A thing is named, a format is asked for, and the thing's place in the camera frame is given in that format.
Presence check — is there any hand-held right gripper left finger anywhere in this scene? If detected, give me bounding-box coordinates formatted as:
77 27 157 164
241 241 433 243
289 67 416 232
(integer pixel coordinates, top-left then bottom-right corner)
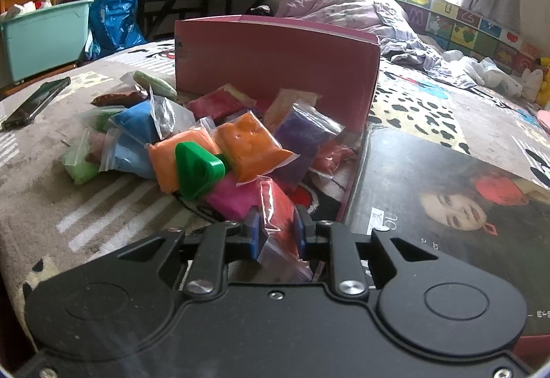
114 206 263 302

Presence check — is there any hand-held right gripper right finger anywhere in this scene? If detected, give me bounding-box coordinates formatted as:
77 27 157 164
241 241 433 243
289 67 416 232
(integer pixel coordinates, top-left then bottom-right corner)
294 205 435 302

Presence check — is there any red clay bag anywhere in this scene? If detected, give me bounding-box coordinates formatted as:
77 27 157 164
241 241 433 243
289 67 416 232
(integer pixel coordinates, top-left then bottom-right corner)
257 176 314 282

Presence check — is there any pile of coloured clay bags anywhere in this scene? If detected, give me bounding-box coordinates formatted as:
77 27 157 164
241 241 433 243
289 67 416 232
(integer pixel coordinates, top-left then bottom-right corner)
60 71 357 224

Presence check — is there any red cardboard box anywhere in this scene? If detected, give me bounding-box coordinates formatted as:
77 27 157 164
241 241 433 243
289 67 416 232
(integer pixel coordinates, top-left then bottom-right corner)
174 15 381 134

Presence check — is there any blue plastic bag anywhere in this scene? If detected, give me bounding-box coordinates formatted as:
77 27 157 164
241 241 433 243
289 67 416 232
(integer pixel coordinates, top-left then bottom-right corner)
88 0 147 58

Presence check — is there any green plastic mould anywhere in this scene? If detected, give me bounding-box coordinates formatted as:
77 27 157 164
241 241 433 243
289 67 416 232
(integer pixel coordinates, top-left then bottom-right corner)
174 142 226 200

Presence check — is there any purple quilt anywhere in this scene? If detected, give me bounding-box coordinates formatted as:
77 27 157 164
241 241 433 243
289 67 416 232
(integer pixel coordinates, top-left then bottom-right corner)
275 0 419 44

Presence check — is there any teal storage bin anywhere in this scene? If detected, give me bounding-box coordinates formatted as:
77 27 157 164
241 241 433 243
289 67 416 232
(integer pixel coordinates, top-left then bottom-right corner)
0 0 94 82

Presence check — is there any dark portrait book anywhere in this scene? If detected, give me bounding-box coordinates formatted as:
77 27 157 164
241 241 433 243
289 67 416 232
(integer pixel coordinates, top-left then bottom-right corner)
337 122 550 362

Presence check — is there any black smartphone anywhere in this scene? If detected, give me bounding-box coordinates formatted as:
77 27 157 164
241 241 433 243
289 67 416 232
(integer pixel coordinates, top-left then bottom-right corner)
0 76 72 130

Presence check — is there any striped light blue garment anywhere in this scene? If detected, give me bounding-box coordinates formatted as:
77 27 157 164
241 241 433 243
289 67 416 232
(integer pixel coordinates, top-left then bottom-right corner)
378 2 469 78

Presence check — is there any colourful alphabet foam mat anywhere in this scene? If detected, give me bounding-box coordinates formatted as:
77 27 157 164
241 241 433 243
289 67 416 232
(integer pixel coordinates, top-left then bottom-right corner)
374 0 550 80

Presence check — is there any white plush toy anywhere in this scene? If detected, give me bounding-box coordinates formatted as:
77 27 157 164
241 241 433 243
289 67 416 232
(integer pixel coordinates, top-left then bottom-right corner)
522 68 544 101

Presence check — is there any yellow plush toy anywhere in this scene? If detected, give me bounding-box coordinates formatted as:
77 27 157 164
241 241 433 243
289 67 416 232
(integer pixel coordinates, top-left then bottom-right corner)
535 56 550 104

